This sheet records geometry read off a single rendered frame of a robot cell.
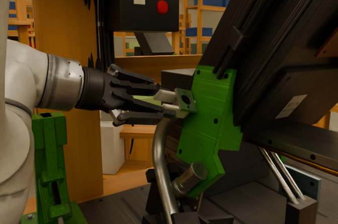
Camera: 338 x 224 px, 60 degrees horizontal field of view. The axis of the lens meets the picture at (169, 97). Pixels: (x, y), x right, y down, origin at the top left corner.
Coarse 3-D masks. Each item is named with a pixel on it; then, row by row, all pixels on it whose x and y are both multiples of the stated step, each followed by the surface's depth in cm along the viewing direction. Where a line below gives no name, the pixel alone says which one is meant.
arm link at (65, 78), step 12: (48, 60) 45; (60, 60) 46; (72, 60) 48; (48, 72) 44; (60, 72) 45; (72, 72) 47; (48, 84) 44; (60, 84) 45; (72, 84) 46; (48, 96) 45; (60, 96) 46; (72, 96) 46; (48, 108) 47; (60, 108) 48; (72, 108) 49
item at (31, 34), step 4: (12, 16) 846; (16, 16) 852; (28, 16) 871; (12, 20) 841; (16, 20) 847; (28, 20) 865; (32, 20) 872; (32, 24) 877; (28, 28) 877; (32, 28) 879; (28, 32) 878; (32, 32) 880; (12, 36) 849; (16, 36) 853; (32, 36) 878; (32, 40) 884; (32, 44) 885
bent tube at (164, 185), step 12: (180, 96) 61; (192, 96) 63; (180, 108) 59; (192, 108) 61; (168, 120) 64; (156, 132) 67; (156, 144) 67; (156, 156) 66; (156, 168) 64; (156, 180) 64; (168, 180) 62; (168, 192) 60; (168, 204) 59; (168, 216) 58
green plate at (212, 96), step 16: (208, 80) 60; (224, 80) 56; (208, 96) 59; (224, 96) 56; (208, 112) 59; (224, 112) 55; (192, 128) 62; (208, 128) 58; (224, 128) 58; (192, 144) 61; (208, 144) 57; (224, 144) 59; (192, 160) 60
